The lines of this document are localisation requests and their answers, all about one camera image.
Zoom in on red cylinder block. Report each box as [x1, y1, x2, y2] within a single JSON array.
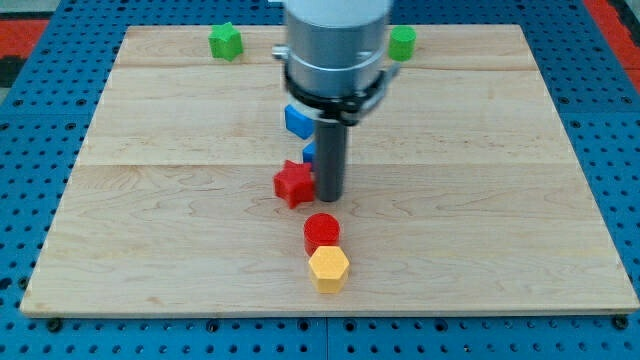
[[303, 213, 341, 256]]

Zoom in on green star block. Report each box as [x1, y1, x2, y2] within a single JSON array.
[[208, 22, 244, 62]]

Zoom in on blue cube block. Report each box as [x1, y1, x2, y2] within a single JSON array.
[[284, 105, 315, 140]]

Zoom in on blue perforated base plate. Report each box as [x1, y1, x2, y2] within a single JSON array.
[[1, 1, 639, 359]]

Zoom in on red star block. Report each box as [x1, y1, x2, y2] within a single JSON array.
[[273, 160, 315, 209]]

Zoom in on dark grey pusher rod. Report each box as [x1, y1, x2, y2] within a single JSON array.
[[314, 121, 347, 202]]

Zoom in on yellow hexagon block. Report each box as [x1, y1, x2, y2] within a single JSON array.
[[308, 246, 350, 294]]

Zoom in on small blue block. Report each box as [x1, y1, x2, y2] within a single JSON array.
[[302, 141, 316, 164]]

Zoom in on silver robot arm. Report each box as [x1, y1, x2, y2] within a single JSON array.
[[273, 0, 399, 202]]

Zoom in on green cylinder block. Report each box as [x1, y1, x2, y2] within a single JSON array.
[[388, 25, 417, 62]]

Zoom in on wooden board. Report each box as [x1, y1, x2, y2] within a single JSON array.
[[21, 25, 639, 318]]

